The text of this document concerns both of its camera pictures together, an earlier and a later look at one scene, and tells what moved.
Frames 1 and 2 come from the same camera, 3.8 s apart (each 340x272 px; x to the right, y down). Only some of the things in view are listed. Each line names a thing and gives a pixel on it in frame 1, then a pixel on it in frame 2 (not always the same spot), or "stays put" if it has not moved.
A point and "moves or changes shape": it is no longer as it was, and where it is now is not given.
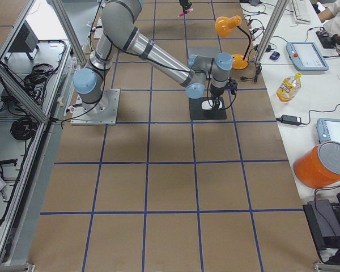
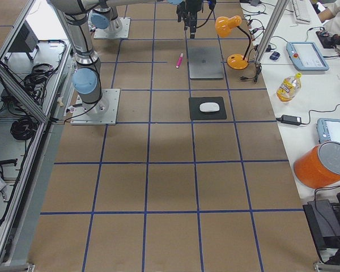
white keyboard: [302, 9] stays put
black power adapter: [289, 119] stays put
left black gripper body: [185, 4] to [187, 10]
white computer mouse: [207, 104] moves or changes shape
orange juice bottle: [289, 88] stays put
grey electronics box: [26, 41] stays put
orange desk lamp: [222, 26] stays put
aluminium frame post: [281, 5] stays put
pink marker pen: [185, 12] moves or changes shape
